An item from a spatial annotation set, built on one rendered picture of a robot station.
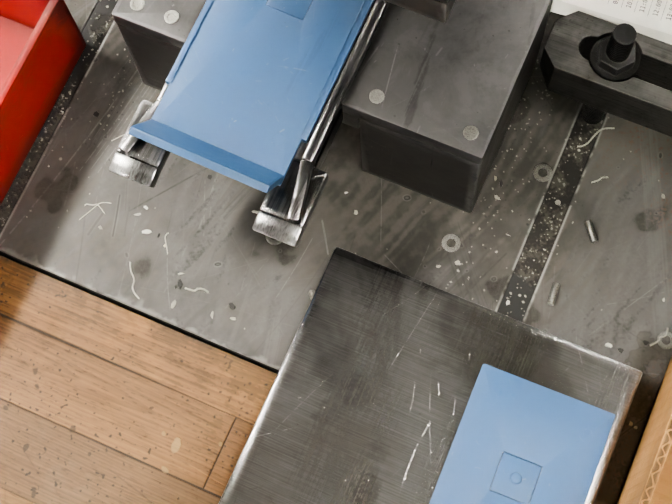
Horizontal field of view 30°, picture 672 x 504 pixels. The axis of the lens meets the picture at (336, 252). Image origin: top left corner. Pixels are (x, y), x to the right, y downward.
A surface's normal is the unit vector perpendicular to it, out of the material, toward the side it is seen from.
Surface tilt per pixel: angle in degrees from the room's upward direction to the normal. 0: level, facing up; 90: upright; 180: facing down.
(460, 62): 0
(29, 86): 90
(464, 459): 0
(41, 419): 0
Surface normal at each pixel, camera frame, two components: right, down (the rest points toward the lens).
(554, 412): -0.04, -0.29
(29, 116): 0.92, 0.37
